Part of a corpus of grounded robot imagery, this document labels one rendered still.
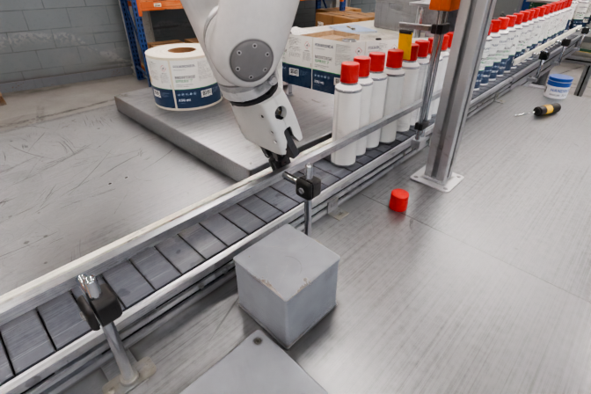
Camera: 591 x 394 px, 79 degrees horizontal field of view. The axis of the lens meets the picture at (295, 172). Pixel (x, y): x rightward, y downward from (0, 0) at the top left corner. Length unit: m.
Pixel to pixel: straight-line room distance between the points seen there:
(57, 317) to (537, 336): 0.60
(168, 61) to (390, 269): 0.76
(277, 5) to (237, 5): 0.04
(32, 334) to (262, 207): 0.34
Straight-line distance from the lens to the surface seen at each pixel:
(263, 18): 0.38
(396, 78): 0.80
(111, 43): 5.07
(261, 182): 0.54
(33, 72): 5.06
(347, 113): 0.69
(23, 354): 0.52
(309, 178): 0.52
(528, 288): 0.65
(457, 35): 0.74
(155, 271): 0.54
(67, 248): 0.72
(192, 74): 1.05
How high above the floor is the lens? 1.25
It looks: 31 degrees down
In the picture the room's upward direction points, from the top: straight up
